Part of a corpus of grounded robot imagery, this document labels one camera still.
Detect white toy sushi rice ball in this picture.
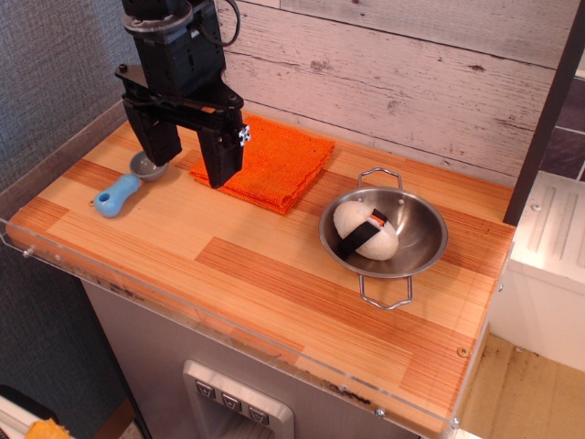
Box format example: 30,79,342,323
333,201,399,262

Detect grey toy fridge cabinet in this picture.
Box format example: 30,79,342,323
82,282,414,438

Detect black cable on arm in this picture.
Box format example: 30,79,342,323
200,0,242,48

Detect yellow object at corner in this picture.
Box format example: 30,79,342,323
24,419,71,439

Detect blue handled grey spoon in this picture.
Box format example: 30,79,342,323
92,152,169,218

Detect steel bowl with wire handles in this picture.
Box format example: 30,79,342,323
319,167,449,311

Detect white toy cabinet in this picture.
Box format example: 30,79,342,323
488,172,584,370

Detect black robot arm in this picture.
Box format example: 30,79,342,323
115,1,250,188

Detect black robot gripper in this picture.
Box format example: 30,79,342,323
115,27,244,188

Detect dark vertical post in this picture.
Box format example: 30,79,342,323
503,1,584,226

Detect orange folded towel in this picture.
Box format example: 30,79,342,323
219,115,335,215

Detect silver dispenser button panel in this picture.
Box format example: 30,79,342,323
183,359,295,438

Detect clear acrylic table guard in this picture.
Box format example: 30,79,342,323
1,115,514,438

